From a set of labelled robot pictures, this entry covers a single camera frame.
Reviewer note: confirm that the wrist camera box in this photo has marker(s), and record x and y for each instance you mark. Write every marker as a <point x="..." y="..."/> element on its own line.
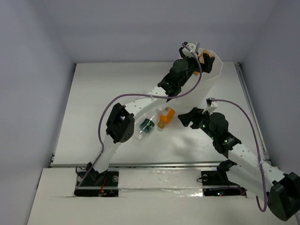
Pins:
<point x="211" y="105"/>
<point x="190" y="48"/>

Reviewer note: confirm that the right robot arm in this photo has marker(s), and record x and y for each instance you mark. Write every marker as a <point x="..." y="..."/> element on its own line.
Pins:
<point x="280" y="190"/>

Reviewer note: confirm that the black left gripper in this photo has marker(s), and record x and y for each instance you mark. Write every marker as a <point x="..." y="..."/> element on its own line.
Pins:
<point x="203" y="62"/>

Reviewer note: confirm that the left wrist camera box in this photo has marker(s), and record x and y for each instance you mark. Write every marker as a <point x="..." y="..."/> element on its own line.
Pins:
<point x="190" y="48"/>

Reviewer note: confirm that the clear bottle green label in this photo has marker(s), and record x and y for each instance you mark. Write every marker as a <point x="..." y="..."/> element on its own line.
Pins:
<point x="145" y="125"/>

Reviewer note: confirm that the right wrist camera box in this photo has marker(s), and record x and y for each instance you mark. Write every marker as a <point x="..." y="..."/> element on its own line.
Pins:
<point x="211" y="105"/>

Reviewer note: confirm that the aluminium rail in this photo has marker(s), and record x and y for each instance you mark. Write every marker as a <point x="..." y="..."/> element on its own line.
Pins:
<point x="253" y="117"/>
<point x="128" y="165"/>

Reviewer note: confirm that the white octagonal plastic bin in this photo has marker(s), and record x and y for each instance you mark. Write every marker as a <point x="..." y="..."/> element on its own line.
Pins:
<point x="201" y="84"/>

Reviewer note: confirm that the orange bottle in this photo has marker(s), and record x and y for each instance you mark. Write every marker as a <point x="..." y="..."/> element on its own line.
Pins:
<point x="166" y="117"/>
<point x="206" y="59"/>

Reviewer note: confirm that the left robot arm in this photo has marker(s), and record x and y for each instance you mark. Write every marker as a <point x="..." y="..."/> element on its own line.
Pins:
<point x="120" y="125"/>

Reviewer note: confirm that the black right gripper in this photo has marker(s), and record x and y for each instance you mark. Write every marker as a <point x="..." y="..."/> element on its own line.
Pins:
<point x="186" y="117"/>

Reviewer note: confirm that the aluminium front rail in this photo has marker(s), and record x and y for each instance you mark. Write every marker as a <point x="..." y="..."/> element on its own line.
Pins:
<point x="128" y="165"/>

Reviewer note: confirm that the aluminium right side rail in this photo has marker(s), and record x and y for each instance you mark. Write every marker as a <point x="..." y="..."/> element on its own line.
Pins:
<point x="253" y="117"/>

